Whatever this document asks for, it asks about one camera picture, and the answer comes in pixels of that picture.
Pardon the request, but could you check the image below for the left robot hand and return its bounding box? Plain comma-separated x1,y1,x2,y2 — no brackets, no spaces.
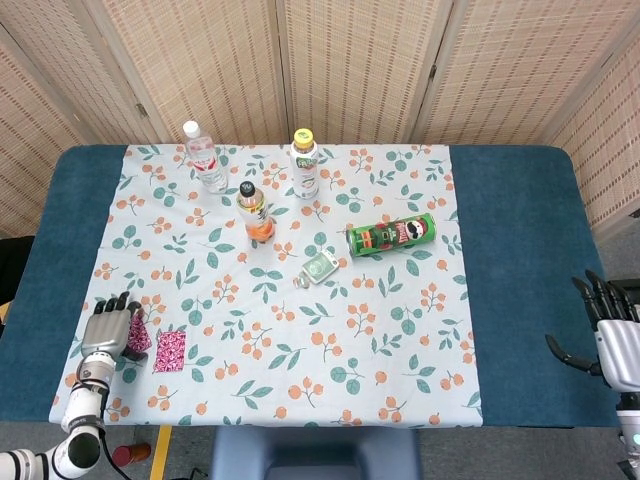
79,291,150,363

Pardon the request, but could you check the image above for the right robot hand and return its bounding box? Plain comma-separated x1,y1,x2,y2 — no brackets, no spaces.
544,269,640,394

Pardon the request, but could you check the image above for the red patterned envelope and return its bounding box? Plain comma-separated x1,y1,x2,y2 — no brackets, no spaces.
152,328,188,374
127,308,153,353

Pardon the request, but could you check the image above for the black box beside table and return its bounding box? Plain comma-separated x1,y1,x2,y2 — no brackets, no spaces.
607,278,640,307

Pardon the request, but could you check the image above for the black object beside table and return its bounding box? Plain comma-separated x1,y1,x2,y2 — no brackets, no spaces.
0,235,36,324

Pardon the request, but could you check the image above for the red cylinder can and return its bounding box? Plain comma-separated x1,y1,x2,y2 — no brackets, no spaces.
111,442,152,469

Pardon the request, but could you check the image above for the yellow floor tape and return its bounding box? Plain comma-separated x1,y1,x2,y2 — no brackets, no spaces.
149,424,174,480

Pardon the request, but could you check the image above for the blue felt table cover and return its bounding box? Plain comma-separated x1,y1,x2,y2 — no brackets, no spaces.
0,143,621,430

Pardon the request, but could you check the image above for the orange drink bottle black cap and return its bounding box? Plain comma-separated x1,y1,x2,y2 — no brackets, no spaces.
236,180,277,248

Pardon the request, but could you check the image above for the floral printed tablecloth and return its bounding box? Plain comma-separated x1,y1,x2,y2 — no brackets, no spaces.
48,143,484,429

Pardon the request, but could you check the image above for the clear water bottle white cap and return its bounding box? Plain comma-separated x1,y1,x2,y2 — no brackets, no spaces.
182,120,230,195

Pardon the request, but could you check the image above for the green white small box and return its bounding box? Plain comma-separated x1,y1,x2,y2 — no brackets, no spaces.
301,249,340,285

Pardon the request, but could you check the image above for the blue chair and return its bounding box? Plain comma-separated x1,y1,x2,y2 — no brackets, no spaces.
209,426,422,480

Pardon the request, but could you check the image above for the green Pringles can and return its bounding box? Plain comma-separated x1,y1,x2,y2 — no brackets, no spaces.
345,212,437,259

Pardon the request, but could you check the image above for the white drink bottle yellow cap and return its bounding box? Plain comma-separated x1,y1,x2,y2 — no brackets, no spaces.
290,128,320,200

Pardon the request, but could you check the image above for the bamboo folding screen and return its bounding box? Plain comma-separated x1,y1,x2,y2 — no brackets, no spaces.
0,0,640,242

